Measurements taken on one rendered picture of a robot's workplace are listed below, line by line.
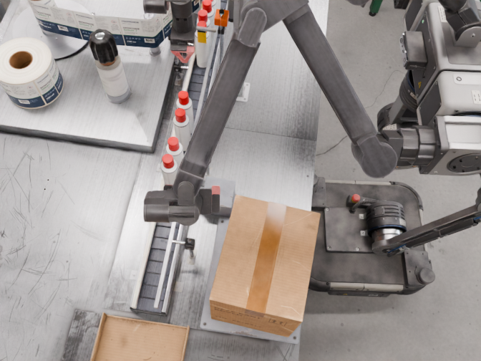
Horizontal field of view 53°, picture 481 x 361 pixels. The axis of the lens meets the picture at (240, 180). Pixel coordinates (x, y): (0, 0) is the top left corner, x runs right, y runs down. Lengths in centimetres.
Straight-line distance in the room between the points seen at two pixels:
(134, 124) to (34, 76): 36
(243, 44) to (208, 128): 19
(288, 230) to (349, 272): 97
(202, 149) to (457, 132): 53
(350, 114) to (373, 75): 211
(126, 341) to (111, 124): 74
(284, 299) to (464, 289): 156
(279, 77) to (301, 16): 98
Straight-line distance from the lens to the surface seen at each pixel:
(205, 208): 120
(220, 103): 99
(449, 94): 112
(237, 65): 97
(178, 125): 154
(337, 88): 101
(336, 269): 224
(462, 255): 274
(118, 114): 179
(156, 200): 110
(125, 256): 161
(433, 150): 108
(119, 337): 155
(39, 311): 163
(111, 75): 170
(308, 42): 98
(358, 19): 340
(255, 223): 131
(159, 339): 153
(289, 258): 129
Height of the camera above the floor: 234
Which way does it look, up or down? 64 degrees down
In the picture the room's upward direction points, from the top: 5 degrees clockwise
